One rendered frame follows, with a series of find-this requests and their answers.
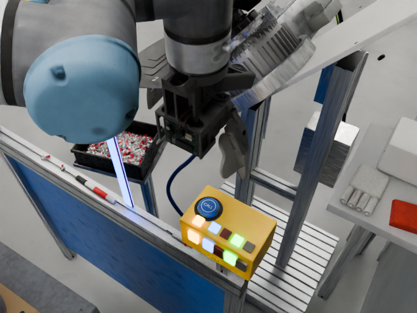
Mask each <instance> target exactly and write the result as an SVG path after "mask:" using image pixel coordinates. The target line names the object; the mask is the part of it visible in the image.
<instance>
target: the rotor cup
mask: <svg viewBox="0 0 417 313"><path fill-rule="evenodd" d="M258 15H259V13H258V12H257V10H255V9H253V10H252V11H250V12H249V13H248V14H247V13H244V12H243V11H242V10H241V9H237V8H234V7H233V13H232V26H231V40H232V39H233V38H234V37H236V36H237V35H238V34H239V33H240V32H241V31H242V30H243V29H245V28H246V27H247V26H248V25H249V24H250V23H252V21H253V20H255V18H257V16H258Z"/></svg>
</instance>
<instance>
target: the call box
mask: <svg viewBox="0 0 417 313"><path fill-rule="evenodd" d="M206 197H209V198H212V199H214V200H216V201H217V202H218V203H219V211H218V213H217V215H215V216H214V217H210V218H207V217H203V216H202V215H200V213H199V210H198V205H199V202H200V201H201V200H203V199H205V198H206ZM197 215H199V216H201V217H203V218H204V219H205V221H204V223H203V224H202V225H201V226H200V227H199V226H197V225H195V224H193V223H192V221H193V220H194V219H195V217H196V216H197ZM212 222H215V223H217V224H219V225H221V228H220V230H219V231H218V232H217V234H215V233H213V232H211V231H210V230H209V227H210V225H211V224H212ZM180 225H181V236H182V241H183V242H184V243H186V244H187V245H189V246H190V247H192V248H194V249H196V250H197V251H199V252H201V253H202V254H204V255H205V256H207V257H209V258H211V259H212V260H214V261H216V262H217V263H219V264H221V265H222V266H224V267H225V268H227V269H229V270H230V271H232V272H234V273H236V274H237V275H239V276H240V277H242V278H244V279H245V280H247V281H249V280H251V278H252V277H253V274H254V273H255V271H256V270H257V268H258V266H259V265H260V263H261V262H262V259H263V258H264V256H265V254H266V253H267V251H268V249H269V248H270V246H271V244H272V241H273V238H274V234H275V231H276V227H277V221H276V220H275V219H273V218H271V217H269V216H267V215H265V214H263V213H262V212H259V211H257V210H256V209H253V208H252V207H250V206H248V205H246V204H244V203H242V202H240V201H239V200H237V199H235V198H233V197H231V196H229V195H227V194H225V193H223V192H221V191H219V190H217V189H215V188H213V187H212V186H210V185H206V187H205V188H204V190H203V191H202V192H201V193H200V194H199V196H198V197H197V198H196V200H195V201H194V202H193V203H192V204H191V206H190V207H189V208H188V210H186V212H185V213H184V215H183V216H182V217H181V218H180ZM224 228H226V229H228V230H229V231H231V232H232V235H231V236H230V238H229V239H228V240H225V239H224V238H222V237H220V233H221V231H222V230H223V229H224ZM189 230H191V231H193V232H194V233H196V234H197V235H199V243H198V244H196V243H194V242H193V241H191V240H189V238H188V231H189ZM235 234H237V235H239V236H240V237H242V238H244V240H243V242H242V243H241V245H240V246H239V247H237V246H236V245H234V244H232V243H231V240H232V238H233V237H234V236H235ZM203 239H206V240H208V241H209V242H212V243H213V245H216V246H218V247H220V248H222V249H224V251H225V252H228V253H231V254H232V255H234V256H235V257H236V259H237V258H239V259H240V260H242V261H244V262H246V263H247V264H248V266H247V270H246V272H243V271H241V270H239V269H238V268H236V267H235V265H234V266H233V265H231V264H229V263H228V262H226V261H225V260H224V259H221V258H219V257H218V256H216V255H214V254H213V252H212V253H211V252H209V251H208V250H206V249H204V248H203V246H202V240H203ZM246 241H249V242H251V243H253V244H255V248H254V250H253V251H252V253H248V252H246V251H245V250H243V249H242V248H243V246H244V244H245V243H246Z"/></svg>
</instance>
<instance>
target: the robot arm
mask: <svg viewBox="0 0 417 313"><path fill-rule="evenodd" d="M232 13H233V0H29V1H22V0H0V105H5V106H19V107H26V108H27V112H28V113H29V116H30V118H31V119H32V120H33V122H34V123H35V124H36V125H37V126H38V127H39V128H40V129H41V130H42V131H44V132H45V133H47V134H48V135H50V136H54V135H56V136H58V137H61V138H63V139H64V140H65V141H66V142H69V143H77V144H93V143H99V142H104V141H106V140H110V139H112V138H114V137H116V136H118V135H119V134H121V133H122V132H123V131H124V130H125V129H126V128H127V127H128V126H129V125H130V124H131V123H132V121H133V120H134V118H135V116H136V113H137V111H138V108H139V84H140V80H141V65H140V61H139V58H138V48H137V25H136V22H149V21H155V20H161V19H162V20H163V31H164V42H165V49H166V58H167V60H168V63H169V72H167V73H166V74H165V75H164V76H163V77H162V78H161V85H162V90H163V101H164V103H162V105H160V106H159V108H157V110H155V117H156V125H157V129H158V138H159V139H158V141H157V142H156V144H159V143H160V142H161V141H162V140H164V139H165V138H166V141H167V142H169V143H170V144H173V145H175V146H177V147H179V148H181V149H183V150H185V151H187V152H189V153H191V154H193V155H195V156H197V157H199V159H200V160H201V159H203V157H204V156H205V155H206V154H207V153H208V152H209V150H210V149H211V148H212V147H213V146H214V145H215V144H216V138H215V137H216V136H217V134H218V133H219V132H220V129H222V128H223V127H224V126H225V127H224V130H225V133H224V134H221V135H220V136H219V139H218V146H219V148H220V150H221V152H222V162H221V164H220V169H219V171H220V175H221V177H222V178H223V179H227V178H229V177H230V176H231V175H232V174H233V173H235V172H236V171H237V172H238V174H239V176H240V178H241V179H245V177H246V174H247V171H248V160H249V155H248V149H249V143H248V132H247V129H246V126H245V124H244V122H243V120H242V119H241V117H240V116H239V115H238V113H237V110H236V108H235V107H234V106H235V105H234V104H233V102H232V101H231V99H230V95H228V94H225V93H224V92H229V91H238V90H243V89H251V88H252V86H253V83H254V79H255V77H256V74H255V73H253V72H250V71H248V70H247V69H246V68H245V67H244V66H243V65H240V64H233V65H232V64H228V61H229V59H230V52H231V51H232V49H233V47H232V45H231V26H232ZM160 117H163V121H164V127H163V128H162V129H161V127H160V121H159V118H160Z"/></svg>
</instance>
